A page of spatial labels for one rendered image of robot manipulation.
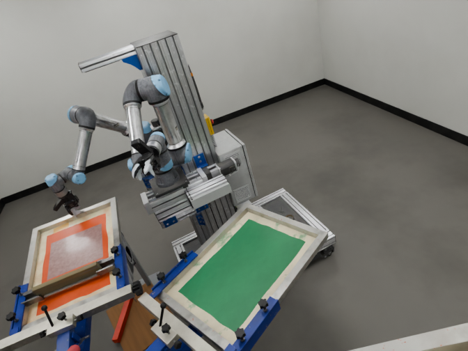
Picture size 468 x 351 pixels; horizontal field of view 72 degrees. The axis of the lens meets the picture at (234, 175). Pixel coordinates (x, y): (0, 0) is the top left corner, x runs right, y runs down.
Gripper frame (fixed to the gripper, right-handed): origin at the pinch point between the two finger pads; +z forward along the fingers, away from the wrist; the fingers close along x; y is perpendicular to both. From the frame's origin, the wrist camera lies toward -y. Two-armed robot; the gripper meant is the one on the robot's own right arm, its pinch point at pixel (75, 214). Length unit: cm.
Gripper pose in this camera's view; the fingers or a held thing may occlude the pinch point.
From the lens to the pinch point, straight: 252.5
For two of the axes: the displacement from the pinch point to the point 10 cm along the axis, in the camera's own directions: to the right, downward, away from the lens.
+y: 9.2, -3.7, 1.4
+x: -3.4, -5.7, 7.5
